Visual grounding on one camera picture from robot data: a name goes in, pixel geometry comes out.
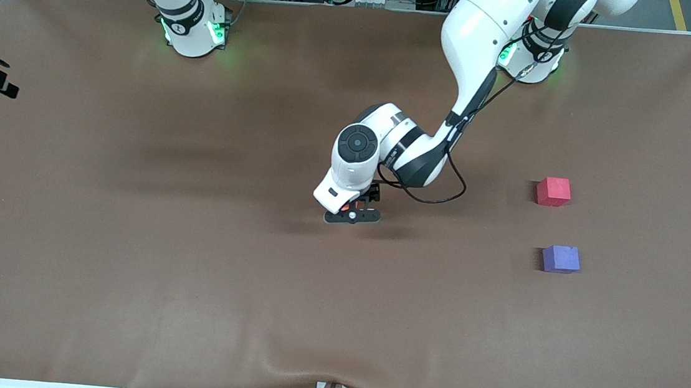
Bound brown table mat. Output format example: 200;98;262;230
0;0;691;388

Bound red foam cube block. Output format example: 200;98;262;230
535;176;573;209

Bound purple foam cube block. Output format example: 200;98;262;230
540;243;583;276

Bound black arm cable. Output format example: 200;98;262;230
375;11;576;216

